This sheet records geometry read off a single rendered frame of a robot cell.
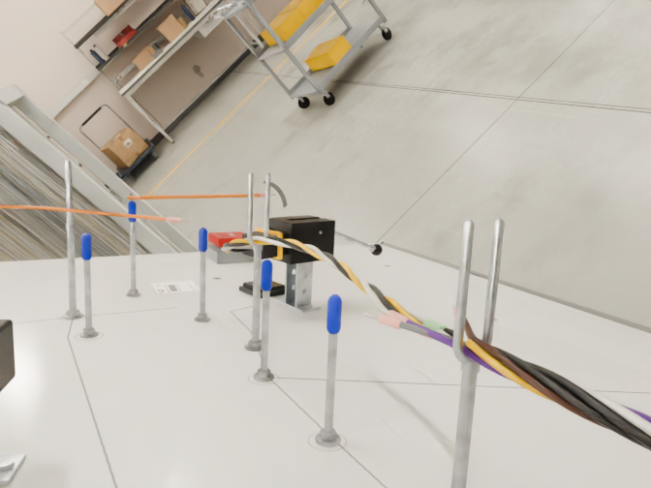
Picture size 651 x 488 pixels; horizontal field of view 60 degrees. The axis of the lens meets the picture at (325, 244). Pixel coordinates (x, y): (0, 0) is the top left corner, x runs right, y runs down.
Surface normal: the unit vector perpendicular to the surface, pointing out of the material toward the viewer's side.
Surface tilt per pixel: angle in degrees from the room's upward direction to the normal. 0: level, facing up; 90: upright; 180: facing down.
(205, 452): 47
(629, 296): 0
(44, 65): 90
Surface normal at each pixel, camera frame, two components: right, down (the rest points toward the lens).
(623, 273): -0.61, -0.64
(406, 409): 0.04, -0.98
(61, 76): 0.37, 0.29
